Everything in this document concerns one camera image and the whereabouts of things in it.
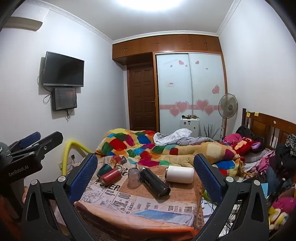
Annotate small black wall monitor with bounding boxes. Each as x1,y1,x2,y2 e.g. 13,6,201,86
51,87,78,112

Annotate grey crumpled sheet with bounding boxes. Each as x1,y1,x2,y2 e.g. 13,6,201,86
154,128,219,146

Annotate red bottle cup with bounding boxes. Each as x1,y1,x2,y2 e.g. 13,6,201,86
100,168,122,185

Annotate dark clothes pile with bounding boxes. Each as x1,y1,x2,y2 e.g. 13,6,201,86
274,134,296,173

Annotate yellow foam tube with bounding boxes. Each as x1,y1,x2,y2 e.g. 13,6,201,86
61,139,92,176

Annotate red plush toy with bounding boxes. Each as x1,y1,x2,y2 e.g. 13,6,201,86
231,137,265,156

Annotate dried plant stems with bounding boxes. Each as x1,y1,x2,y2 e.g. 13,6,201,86
203,124,222,141

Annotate white air conditioner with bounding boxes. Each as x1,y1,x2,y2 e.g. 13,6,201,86
0,9,50,32

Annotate newspaper print blanket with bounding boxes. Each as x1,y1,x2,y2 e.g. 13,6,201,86
73,155,205,235

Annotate standing electric fan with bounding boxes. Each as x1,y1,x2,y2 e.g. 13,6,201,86
218,93,238,139

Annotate pink clothes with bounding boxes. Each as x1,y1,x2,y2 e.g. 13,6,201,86
222,133,243,145

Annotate black wall television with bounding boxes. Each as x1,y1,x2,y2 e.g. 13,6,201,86
43,51,85,88

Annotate brown wooden door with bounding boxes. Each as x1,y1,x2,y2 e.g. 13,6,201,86
127,64,158,132

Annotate white cup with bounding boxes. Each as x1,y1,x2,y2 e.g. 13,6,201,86
165,165,195,184

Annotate white sliding wardrobe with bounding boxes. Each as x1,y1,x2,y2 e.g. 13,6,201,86
154,52,227,142

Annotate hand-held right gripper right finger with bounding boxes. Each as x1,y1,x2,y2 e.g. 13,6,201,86
192,153,270,241

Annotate clear glass cup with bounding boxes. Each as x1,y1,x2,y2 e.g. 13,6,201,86
127,168,141,189

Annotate black bottle cup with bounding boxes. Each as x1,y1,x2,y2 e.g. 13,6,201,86
139,166,171,199

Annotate green cup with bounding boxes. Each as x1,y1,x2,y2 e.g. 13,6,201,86
96,163,113,178

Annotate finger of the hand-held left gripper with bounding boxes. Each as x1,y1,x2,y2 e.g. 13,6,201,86
9,131,41,153
7,131,64,163

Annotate brown overhead cabinet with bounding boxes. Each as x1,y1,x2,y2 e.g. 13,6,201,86
112,34,223,66

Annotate colourful patchwork quilt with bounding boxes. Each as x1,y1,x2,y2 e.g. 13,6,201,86
94,128,246,178

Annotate small white cabinet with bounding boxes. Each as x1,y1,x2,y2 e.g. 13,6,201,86
180,114,200,138

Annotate yellow white plush toy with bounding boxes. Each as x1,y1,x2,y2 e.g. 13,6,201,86
268,206,289,231

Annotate wooden bed headboard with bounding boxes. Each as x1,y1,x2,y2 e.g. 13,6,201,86
241,108,296,151

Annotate ceiling light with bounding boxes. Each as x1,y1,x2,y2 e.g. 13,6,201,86
113,0,185,15

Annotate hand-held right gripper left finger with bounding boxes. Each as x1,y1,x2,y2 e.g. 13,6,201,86
20,153,99,241

